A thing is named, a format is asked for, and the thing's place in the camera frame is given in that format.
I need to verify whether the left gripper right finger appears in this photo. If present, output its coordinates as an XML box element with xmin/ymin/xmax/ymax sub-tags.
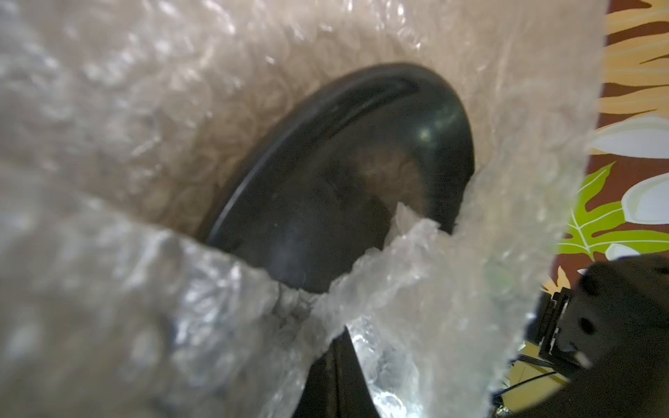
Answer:
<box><xmin>336</xmin><ymin>327</ymin><xmax>379</xmax><ymax>418</ymax></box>

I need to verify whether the black dinner plate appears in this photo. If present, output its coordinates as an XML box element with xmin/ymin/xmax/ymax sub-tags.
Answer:
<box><xmin>198</xmin><ymin>63</ymin><xmax>475</xmax><ymax>294</ymax></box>

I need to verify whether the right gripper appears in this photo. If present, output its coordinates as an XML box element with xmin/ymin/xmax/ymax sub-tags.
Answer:
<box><xmin>518</xmin><ymin>255</ymin><xmax>668</xmax><ymax>417</ymax></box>

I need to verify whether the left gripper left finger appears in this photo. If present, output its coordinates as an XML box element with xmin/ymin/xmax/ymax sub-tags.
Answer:
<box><xmin>292</xmin><ymin>340</ymin><xmax>337</xmax><ymax>418</ymax></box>

